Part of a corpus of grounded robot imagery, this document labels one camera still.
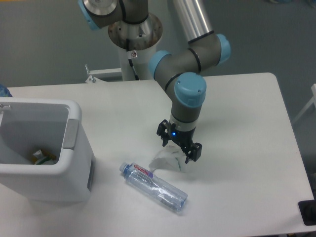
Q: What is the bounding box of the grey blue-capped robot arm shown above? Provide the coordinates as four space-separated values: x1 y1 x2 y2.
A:
78 0 231 161

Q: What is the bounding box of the black cable on pedestal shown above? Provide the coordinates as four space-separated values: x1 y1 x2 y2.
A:
125 38 140 81

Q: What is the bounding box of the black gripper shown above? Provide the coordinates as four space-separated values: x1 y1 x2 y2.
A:
157 119 202 164

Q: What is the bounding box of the white paper carton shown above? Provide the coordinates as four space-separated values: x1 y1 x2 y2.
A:
148 145 188 173

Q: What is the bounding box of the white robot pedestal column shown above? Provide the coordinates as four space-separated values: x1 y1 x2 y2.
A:
108 13 163 72

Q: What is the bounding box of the clear plastic water bottle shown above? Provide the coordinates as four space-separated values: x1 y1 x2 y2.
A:
119 162 188 212

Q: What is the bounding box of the trash inside the bin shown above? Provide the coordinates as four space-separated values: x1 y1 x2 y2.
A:
31 149 57 165

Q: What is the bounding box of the blue patterned object at left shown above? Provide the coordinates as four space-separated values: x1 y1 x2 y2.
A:
0 84 12 97

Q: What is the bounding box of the white frame at right edge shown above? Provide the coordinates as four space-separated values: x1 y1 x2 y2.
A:
292 83 316 126

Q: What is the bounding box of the black clamp at table edge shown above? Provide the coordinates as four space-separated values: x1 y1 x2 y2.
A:
298 199 316 226

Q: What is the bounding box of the white plastic trash can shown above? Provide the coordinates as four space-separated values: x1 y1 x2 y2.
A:
0 97 95 202

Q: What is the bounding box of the white pedestal base frame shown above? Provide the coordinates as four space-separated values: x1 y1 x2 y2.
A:
84 64 158 83

